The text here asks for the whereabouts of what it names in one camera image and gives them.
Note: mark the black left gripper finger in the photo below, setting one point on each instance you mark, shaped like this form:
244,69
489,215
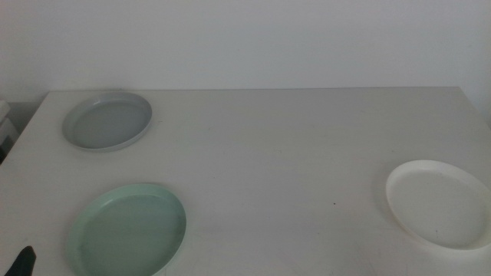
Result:
23,264

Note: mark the mint green shallow bowl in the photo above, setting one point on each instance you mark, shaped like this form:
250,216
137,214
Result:
126,234

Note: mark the grey shallow bowl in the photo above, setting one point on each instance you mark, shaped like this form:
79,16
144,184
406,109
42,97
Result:
111,126

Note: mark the white shallow bowl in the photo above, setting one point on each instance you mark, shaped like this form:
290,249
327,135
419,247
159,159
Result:
437,207

